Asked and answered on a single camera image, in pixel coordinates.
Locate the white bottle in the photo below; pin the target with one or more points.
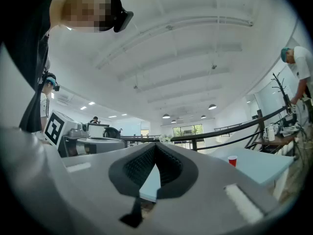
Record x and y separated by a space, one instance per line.
271 133

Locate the white flower bunch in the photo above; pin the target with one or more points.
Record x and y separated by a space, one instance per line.
165 138

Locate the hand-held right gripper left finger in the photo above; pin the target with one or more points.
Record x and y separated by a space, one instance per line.
97 180

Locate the black head-mounted camera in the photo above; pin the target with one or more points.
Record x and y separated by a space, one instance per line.
123 16

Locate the glass window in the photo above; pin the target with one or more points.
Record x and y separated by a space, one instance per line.
187 130

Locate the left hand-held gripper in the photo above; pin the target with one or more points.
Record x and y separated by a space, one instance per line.
73 133

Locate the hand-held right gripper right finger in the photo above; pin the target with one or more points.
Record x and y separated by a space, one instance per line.
207 199

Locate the red cup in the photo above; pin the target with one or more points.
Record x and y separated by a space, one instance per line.
232 160

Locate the black handrail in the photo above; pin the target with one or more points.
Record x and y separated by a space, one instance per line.
220 132

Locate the person's head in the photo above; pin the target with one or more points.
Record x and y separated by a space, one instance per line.
80 8

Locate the black branched coat stand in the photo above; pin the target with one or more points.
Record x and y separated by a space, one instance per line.
281 89

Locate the wooden side table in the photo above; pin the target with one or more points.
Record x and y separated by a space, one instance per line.
276 142

